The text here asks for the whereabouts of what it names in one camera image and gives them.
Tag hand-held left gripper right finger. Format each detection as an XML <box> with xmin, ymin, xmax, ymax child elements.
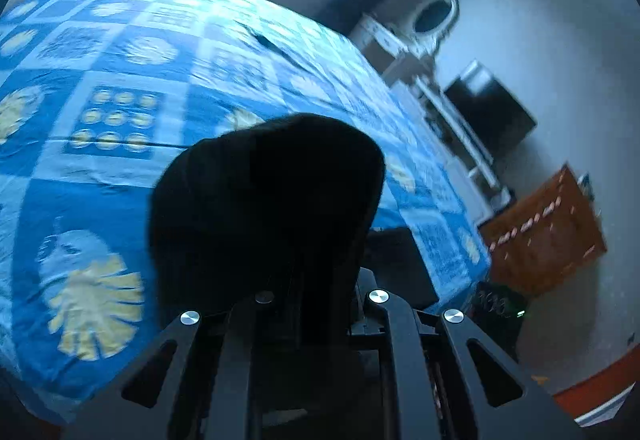
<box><xmin>350</xmin><ymin>269</ymin><xmax>586</xmax><ymax>440</ymax></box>

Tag black pants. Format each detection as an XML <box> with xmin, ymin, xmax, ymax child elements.
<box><xmin>147</xmin><ymin>112</ymin><xmax>386</xmax><ymax>336</ymax></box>

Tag white dressing table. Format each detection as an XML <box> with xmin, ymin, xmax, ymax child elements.
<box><xmin>357</xmin><ymin>12</ymin><xmax>441</xmax><ymax>77</ymax></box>

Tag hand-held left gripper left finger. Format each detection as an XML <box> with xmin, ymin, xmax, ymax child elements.
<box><xmin>65</xmin><ymin>290</ymin><xmax>278</xmax><ymax>440</ymax></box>

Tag black television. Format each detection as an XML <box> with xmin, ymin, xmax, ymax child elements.
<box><xmin>444</xmin><ymin>60</ymin><xmax>538</xmax><ymax>162</ymax></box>

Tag orange wooden cabinet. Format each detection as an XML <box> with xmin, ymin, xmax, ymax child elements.
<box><xmin>477</xmin><ymin>162</ymin><xmax>608</xmax><ymax>298</ymax></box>

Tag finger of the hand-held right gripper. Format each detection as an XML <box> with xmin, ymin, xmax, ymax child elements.
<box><xmin>369</xmin><ymin>227</ymin><xmax>440</xmax><ymax>312</ymax></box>

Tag blue printed bed sheet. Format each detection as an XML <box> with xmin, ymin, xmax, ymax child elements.
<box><xmin>0</xmin><ymin>0</ymin><xmax>493</xmax><ymax>426</ymax></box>

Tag white oval vanity mirror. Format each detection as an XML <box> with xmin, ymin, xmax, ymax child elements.
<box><xmin>407</xmin><ymin>0</ymin><xmax>461</xmax><ymax>45</ymax></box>

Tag white television stand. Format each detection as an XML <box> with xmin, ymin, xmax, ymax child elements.
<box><xmin>395</xmin><ymin>70</ymin><xmax>512</xmax><ymax>217</ymax></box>

